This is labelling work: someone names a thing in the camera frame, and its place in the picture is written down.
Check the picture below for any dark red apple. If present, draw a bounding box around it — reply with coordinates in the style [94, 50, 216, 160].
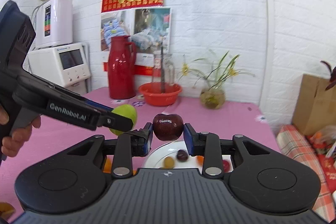
[153, 113, 184, 142]

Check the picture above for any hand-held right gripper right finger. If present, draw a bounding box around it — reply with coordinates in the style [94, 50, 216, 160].
[183, 123, 271, 178]

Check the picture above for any purple leaf plant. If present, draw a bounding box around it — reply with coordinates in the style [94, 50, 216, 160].
[320, 61, 336, 90]

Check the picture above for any white appliance with screen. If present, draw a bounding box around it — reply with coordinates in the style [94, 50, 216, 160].
[28, 43, 91, 94]

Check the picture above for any green plant with yellow flowers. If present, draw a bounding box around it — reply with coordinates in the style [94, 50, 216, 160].
[178, 51, 255, 93]

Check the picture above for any round glass vase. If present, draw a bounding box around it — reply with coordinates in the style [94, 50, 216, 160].
[199, 89, 226, 110]

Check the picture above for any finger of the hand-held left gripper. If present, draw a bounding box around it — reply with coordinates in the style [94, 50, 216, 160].
[84, 98, 116, 112]
[98, 111, 134, 132]

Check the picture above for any white wall water purifier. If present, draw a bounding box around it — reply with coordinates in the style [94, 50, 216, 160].
[34, 0, 73, 50]

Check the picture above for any person's left hand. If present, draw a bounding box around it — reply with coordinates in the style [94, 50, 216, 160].
[0, 104, 42, 160]

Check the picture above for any red thermos jug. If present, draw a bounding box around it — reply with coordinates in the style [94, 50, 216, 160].
[108, 35, 137, 100]

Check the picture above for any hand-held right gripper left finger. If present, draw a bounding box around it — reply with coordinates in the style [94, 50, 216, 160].
[67, 123, 154, 178]

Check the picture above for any white wall pipe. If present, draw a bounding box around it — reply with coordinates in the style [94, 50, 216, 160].
[260, 0, 275, 104]

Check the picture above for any red plastic basket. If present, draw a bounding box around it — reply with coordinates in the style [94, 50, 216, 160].
[138, 83, 182, 107]

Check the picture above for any dark purple plum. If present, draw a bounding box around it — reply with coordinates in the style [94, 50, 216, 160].
[176, 150, 189, 162]

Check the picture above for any large green apple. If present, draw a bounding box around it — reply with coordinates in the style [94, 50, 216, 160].
[109, 105, 137, 136]

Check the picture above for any brown cardboard box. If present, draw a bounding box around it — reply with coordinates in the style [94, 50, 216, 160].
[292, 74, 336, 136]

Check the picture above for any white oval plate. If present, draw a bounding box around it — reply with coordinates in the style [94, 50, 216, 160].
[143, 140, 233, 170]

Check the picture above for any clear plastic bag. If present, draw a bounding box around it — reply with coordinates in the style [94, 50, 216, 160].
[308, 126, 336, 155]

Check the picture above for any glass pitcher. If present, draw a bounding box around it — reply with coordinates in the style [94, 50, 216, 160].
[152, 51, 176, 88]

